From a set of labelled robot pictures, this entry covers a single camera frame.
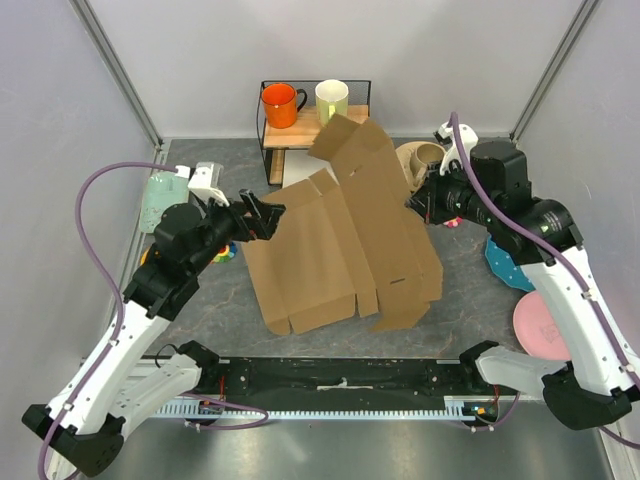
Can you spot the white cable duct rail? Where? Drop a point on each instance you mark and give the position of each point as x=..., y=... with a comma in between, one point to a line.
x=450, y=409

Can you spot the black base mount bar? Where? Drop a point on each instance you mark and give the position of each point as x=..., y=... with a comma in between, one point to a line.
x=341, y=384

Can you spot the white square plate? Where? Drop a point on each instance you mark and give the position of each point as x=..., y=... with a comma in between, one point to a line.
x=299, y=165

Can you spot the pink flower toy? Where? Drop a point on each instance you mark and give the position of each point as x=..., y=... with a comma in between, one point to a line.
x=453, y=223

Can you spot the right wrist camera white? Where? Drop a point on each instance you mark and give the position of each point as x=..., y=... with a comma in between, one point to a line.
x=455, y=146

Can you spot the beige saucer plate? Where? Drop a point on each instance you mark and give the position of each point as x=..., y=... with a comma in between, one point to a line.
x=403, y=153

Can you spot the beige ceramic cup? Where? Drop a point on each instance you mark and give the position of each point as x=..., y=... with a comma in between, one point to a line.
x=425, y=156

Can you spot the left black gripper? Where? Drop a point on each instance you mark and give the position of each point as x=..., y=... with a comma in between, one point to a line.
x=250, y=228

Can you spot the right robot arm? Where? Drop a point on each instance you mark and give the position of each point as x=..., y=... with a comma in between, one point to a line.
x=600, y=382

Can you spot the pink plate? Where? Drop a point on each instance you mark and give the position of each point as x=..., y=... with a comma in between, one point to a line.
x=536, y=330

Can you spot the black wire shelf rack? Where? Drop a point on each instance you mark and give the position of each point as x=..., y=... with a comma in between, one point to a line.
x=274, y=143

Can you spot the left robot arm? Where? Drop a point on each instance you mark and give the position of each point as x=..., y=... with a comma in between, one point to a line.
x=88, y=422

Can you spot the orange bowl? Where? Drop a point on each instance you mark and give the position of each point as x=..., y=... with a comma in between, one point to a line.
x=146, y=255

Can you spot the rainbow flower toy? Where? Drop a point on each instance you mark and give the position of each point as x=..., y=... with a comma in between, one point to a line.
x=226, y=254

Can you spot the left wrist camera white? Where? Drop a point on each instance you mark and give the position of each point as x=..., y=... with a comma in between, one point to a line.
x=204, y=183

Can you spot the orange mug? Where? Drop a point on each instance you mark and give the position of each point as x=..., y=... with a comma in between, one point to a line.
x=282, y=102

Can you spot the brown cardboard paper box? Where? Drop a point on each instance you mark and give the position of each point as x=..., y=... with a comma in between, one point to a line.
x=347, y=244

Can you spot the blue dotted plate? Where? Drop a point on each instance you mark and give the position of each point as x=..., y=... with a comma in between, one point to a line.
x=504, y=268

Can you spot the mint green tray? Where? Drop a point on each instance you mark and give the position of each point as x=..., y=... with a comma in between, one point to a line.
x=163, y=190

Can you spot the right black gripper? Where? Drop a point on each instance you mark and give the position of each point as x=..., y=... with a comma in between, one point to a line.
x=428, y=202

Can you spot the light green mug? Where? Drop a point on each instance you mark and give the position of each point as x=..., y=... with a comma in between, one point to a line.
x=331, y=97

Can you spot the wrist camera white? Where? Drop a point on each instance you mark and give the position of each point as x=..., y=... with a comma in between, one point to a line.
x=455, y=146
x=204, y=183

